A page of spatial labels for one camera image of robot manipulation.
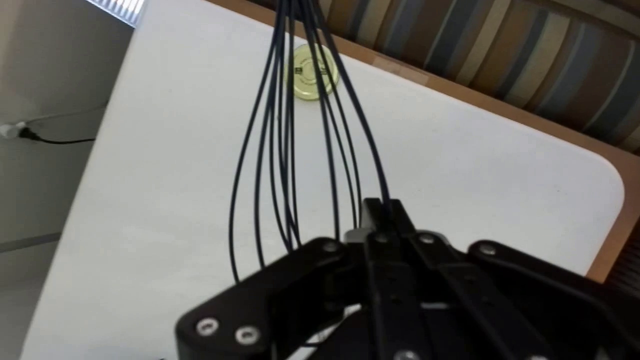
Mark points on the black wire whisk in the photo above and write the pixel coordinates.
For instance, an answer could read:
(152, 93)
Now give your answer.
(300, 165)

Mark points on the striped sofa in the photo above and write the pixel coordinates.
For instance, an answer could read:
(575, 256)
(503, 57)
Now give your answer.
(569, 61)

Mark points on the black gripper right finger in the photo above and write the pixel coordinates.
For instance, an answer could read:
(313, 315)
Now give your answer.
(429, 301)

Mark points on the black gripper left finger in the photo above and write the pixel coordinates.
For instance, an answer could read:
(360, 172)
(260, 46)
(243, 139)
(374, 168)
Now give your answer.
(277, 309)

